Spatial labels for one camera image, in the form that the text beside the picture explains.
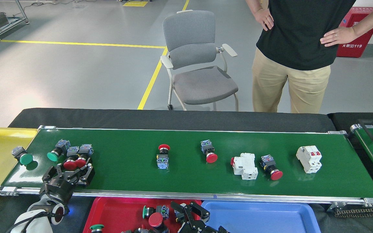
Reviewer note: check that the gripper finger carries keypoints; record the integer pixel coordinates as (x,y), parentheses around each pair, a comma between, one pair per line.
(186,220)
(49,177)
(202,214)
(89,176)

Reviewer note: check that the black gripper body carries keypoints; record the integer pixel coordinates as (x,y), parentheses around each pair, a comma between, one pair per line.
(202,229)
(57,191)

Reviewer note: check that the red mushroom button switch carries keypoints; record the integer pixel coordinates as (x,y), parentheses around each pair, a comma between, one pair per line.
(155,220)
(80,162)
(276,175)
(211,158)
(70,165)

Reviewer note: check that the white circuit breaker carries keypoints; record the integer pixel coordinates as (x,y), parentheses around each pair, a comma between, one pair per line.
(309,160)
(246,166)

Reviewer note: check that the person's left forearm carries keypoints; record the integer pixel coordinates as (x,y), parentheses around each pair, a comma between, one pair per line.
(372,21)

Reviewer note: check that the person's right forearm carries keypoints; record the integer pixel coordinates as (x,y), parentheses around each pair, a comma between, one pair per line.
(253,4)

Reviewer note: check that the long green conveyor belt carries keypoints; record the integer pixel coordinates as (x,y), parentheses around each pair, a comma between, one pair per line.
(125,178)

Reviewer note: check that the red plastic tray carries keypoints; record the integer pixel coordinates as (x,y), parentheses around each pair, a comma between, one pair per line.
(115,213)

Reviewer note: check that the blue plastic tray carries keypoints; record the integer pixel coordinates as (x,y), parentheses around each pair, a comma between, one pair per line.
(264,220)

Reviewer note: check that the person's right hand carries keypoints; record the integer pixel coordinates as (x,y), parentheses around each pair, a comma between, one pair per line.
(265,19)

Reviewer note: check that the person's left hand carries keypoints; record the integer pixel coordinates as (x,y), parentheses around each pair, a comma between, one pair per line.
(340,36)

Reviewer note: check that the grey office chair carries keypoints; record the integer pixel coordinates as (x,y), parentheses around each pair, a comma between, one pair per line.
(189,30)

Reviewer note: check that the person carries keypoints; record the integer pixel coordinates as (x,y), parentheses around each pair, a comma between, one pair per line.
(296,38)

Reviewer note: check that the red fire extinguisher cabinet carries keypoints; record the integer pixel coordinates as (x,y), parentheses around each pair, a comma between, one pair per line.
(358,50)

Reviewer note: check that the aluminium frame rack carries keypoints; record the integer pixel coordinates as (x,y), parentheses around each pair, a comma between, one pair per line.
(10,22)

